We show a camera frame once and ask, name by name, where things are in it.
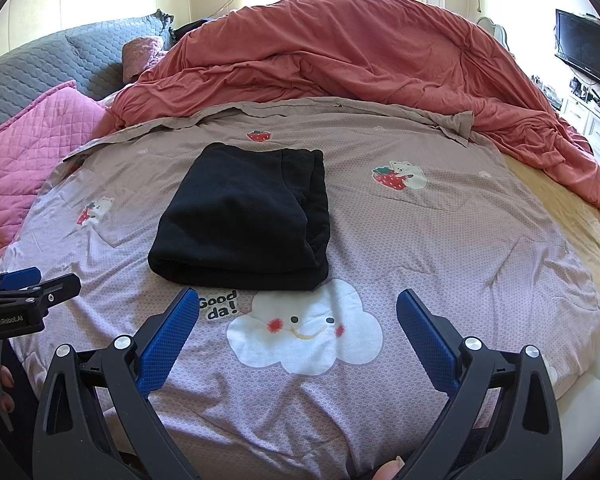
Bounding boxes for pink quilted pillow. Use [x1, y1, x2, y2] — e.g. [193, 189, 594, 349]
[0, 80, 114, 253]

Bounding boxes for right hand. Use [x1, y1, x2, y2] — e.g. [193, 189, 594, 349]
[372, 456, 404, 480]

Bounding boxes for grey quilted headboard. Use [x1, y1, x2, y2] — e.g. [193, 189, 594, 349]
[0, 10, 174, 125]

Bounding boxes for black sweater orange cuffs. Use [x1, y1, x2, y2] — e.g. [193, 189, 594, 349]
[148, 143, 330, 290]

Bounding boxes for coral red duvet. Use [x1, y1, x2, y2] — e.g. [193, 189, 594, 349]
[110, 0, 600, 210]

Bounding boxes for left hand red nails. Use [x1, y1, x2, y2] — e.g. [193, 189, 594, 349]
[0, 366, 15, 414]

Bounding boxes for mauve strawberry print blanket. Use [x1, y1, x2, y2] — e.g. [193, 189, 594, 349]
[0, 98, 600, 479]

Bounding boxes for white drawer cabinet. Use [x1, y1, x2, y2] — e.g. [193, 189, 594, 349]
[560, 93, 600, 165]

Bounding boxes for mauve small pillow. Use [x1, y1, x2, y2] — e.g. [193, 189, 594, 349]
[122, 36, 166, 84]

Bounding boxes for black tv monitor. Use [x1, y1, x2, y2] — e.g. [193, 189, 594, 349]
[555, 9, 600, 82]

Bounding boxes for yellow bed sheet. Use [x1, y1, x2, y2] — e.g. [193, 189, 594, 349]
[504, 155, 600, 295]

